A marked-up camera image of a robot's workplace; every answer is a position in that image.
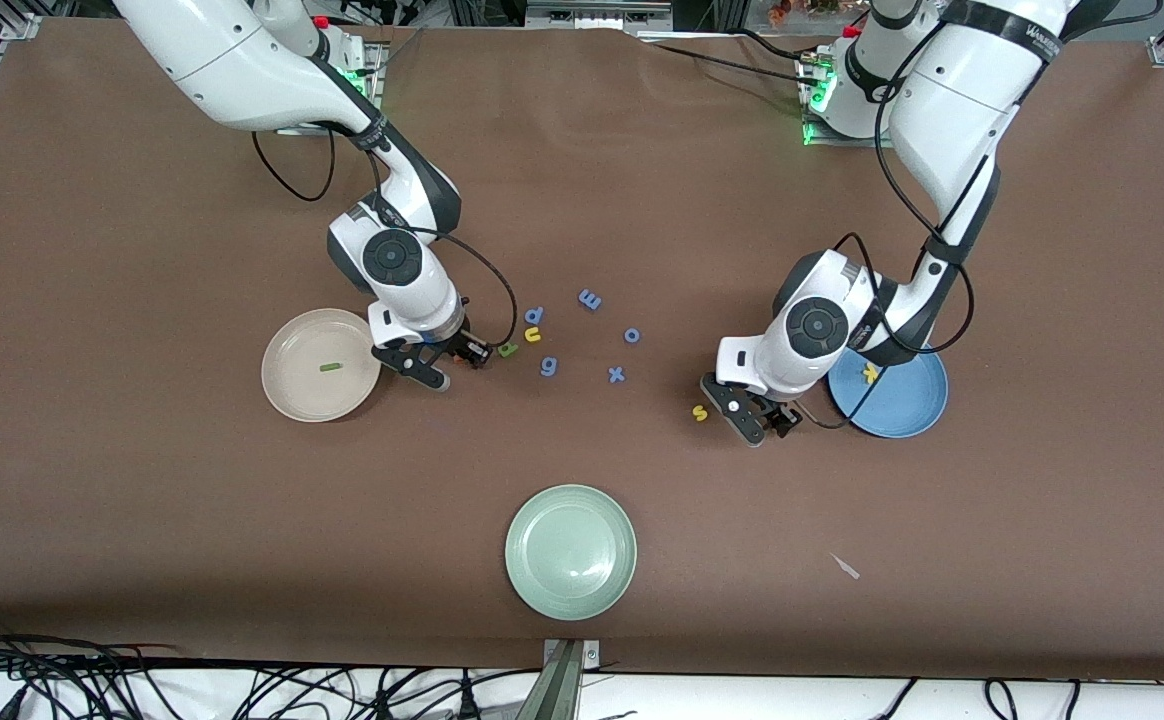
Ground blue round plate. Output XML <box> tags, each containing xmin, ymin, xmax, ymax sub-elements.
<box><xmin>827</xmin><ymin>340</ymin><xmax>950</xmax><ymax>439</ymax></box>

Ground beige brown round plate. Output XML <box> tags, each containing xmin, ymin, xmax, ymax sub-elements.
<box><xmin>261</xmin><ymin>308</ymin><xmax>383</xmax><ymax>424</ymax></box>

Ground green round plate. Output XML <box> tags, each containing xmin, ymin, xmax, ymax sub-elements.
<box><xmin>504</xmin><ymin>484</ymin><xmax>638</xmax><ymax>622</ymax></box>

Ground brown table cover sheet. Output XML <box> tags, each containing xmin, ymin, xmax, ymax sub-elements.
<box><xmin>0</xmin><ymin>18</ymin><xmax>1164</xmax><ymax>683</ymax></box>

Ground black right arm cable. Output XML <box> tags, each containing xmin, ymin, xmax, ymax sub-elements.
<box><xmin>251</xmin><ymin>128</ymin><xmax>337</xmax><ymax>203</ymax></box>

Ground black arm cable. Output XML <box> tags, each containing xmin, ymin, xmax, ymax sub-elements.
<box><xmin>872</xmin><ymin>25</ymin><xmax>1005</xmax><ymax>263</ymax></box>
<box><xmin>251</xmin><ymin>128</ymin><xmax>337</xmax><ymax>203</ymax></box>

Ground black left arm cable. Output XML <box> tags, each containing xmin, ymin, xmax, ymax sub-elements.
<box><xmin>872</xmin><ymin>25</ymin><xmax>1005</xmax><ymax>263</ymax></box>

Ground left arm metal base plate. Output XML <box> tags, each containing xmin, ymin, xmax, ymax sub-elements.
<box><xmin>800</xmin><ymin>55</ymin><xmax>908</xmax><ymax>149</ymax></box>

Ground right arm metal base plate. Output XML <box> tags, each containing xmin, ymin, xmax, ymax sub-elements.
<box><xmin>342</xmin><ymin>30</ymin><xmax>388</xmax><ymax>136</ymax></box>

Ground metal mounting bracket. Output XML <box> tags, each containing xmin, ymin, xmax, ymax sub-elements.
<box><xmin>540</xmin><ymin>638</ymin><xmax>601</xmax><ymax>720</ymax></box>

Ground aluminium frame structure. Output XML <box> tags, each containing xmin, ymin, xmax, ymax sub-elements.
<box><xmin>447</xmin><ymin>0</ymin><xmax>678</xmax><ymax>33</ymax></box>

